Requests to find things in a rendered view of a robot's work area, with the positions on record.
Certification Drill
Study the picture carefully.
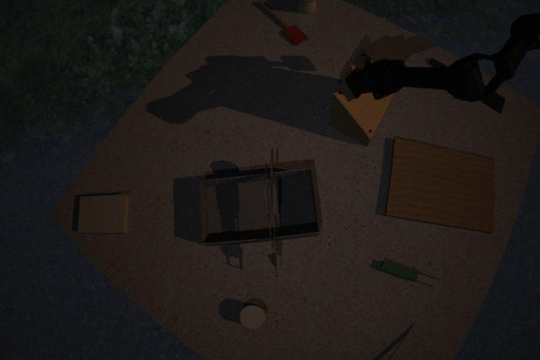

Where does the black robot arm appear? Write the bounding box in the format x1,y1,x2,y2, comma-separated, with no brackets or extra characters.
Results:
345,13,540,102

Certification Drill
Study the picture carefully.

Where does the red spatula with wooden handle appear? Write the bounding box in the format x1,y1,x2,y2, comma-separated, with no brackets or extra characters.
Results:
258,0,308,46

